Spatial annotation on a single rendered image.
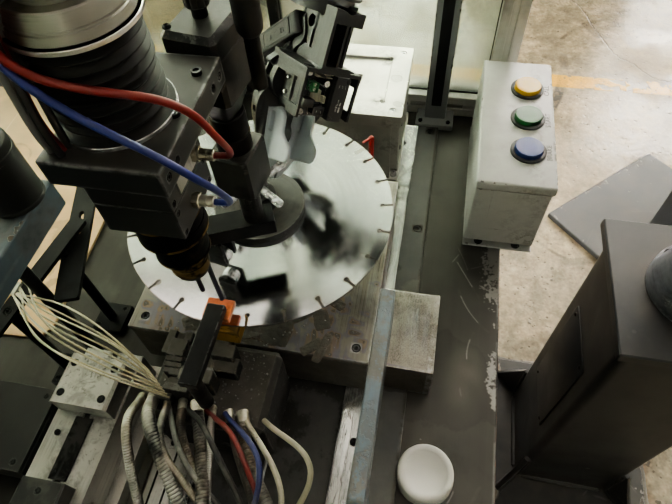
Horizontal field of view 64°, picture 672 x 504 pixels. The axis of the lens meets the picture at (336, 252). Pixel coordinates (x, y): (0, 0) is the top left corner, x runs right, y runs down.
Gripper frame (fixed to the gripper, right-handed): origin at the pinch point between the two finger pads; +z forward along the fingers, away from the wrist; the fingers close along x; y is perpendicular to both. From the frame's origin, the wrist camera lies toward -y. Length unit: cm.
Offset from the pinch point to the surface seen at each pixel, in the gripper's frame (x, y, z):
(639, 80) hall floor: 203, -62, -16
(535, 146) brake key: 35.6, 10.3, -8.9
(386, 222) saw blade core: 9.7, 12.2, 1.5
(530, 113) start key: 39.0, 5.0, -12.1
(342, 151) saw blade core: 10.6, -0.7, -2.0
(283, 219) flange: -0.3, 5.5, 4.6
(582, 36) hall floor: 205, -96, -25
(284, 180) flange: 2.1, 0.2, 2.0
